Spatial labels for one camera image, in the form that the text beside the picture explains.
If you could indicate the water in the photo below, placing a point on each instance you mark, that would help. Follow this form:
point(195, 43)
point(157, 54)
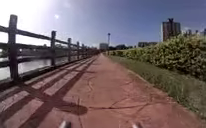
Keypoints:
point(31, 66)

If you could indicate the low building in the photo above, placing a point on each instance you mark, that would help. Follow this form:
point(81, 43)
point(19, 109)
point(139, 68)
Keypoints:
point(145, 44)

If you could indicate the distant building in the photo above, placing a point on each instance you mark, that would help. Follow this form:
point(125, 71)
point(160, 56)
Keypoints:
point(103, 46)

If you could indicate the green hedge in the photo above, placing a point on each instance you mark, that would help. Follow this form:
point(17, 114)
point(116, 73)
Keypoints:
point(177, 53)

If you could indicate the lamp pole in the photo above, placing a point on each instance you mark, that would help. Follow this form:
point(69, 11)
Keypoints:
point(108, 41)

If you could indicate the robot's own part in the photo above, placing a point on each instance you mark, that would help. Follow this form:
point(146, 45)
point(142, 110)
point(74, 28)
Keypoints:
point(64, 124)
point(135, 126)

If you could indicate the tall building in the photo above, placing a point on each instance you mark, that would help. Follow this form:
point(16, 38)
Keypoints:
point(171, 31)

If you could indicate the wooden fence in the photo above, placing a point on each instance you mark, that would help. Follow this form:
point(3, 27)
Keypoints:
point(13, 46)

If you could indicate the grass strip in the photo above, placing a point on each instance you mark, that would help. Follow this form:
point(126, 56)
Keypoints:
point(171, 80)

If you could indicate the red paved path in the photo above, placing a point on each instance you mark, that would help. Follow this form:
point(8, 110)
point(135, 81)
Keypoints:
point(104, 93)

